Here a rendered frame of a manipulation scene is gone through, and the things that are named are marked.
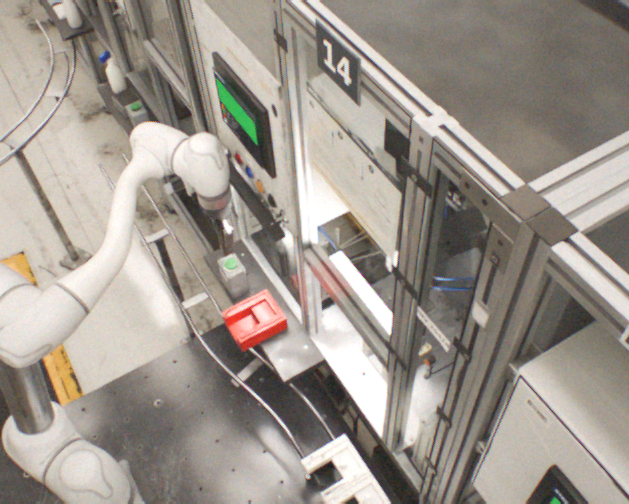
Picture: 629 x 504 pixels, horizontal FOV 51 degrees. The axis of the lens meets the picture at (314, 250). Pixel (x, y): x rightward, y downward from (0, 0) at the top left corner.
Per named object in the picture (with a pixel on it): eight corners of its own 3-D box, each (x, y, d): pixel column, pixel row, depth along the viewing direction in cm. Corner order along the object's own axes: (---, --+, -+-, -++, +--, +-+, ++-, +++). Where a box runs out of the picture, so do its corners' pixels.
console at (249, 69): (210, 143, 184) (176, -9, 148) (299, 106, 192) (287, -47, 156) (284, 242, 162) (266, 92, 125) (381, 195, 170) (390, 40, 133)
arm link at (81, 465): (103, 536, 182) (77, 512, 165) (58, 499, 189) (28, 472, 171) (143, 487, 190) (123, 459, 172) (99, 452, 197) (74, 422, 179)
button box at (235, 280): (222, 282, 211) (216, 260, 202) (243, 271, 214) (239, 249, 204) (233, 299, 207) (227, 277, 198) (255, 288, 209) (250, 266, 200)
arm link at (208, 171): (240, 179, 174) (202, 161, 179) (232, 135, 161) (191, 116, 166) (214, 205, 168) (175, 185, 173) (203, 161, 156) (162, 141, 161)
